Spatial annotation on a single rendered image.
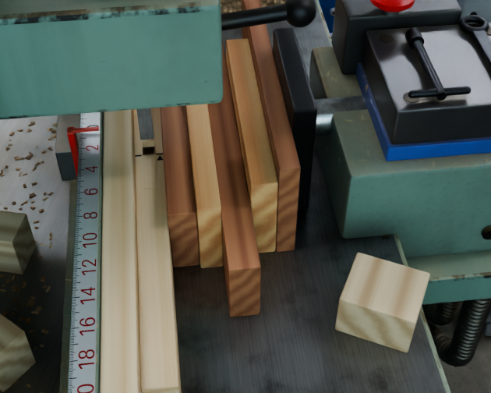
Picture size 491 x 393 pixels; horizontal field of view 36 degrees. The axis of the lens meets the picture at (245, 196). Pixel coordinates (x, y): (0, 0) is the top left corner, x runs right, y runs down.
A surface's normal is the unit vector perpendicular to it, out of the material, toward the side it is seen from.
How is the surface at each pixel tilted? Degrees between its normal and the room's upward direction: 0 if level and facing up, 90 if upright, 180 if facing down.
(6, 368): 90
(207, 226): 90
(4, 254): 90
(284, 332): 0
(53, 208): 0
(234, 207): 0
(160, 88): 90
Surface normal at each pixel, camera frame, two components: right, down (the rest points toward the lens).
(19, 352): 0.80, 0.43
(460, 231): 0.12, 0.72
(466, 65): 0.00, -0.69
